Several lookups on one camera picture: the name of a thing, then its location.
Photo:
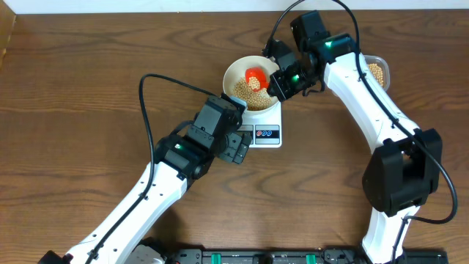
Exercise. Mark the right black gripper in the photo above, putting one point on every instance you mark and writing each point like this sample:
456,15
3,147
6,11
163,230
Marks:
283,91

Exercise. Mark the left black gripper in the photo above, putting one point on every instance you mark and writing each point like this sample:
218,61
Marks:
236,148

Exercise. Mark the red plastic measuring scoop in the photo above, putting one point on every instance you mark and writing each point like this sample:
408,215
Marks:
256,79

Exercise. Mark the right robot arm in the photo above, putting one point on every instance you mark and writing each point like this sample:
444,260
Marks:
405,165

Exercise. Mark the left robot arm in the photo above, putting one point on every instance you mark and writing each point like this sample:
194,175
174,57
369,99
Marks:
177,160

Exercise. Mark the white digital kitchen scale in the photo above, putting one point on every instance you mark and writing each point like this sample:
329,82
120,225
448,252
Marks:
264,126

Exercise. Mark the soybeans in bowl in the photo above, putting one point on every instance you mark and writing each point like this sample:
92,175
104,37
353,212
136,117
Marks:
256,101

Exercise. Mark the soybeans in container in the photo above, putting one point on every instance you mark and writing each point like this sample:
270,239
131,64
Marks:
377,72

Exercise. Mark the clear plastic container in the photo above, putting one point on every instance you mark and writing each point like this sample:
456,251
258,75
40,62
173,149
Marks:
381,62

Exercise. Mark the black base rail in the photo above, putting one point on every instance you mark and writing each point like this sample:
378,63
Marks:
325,256

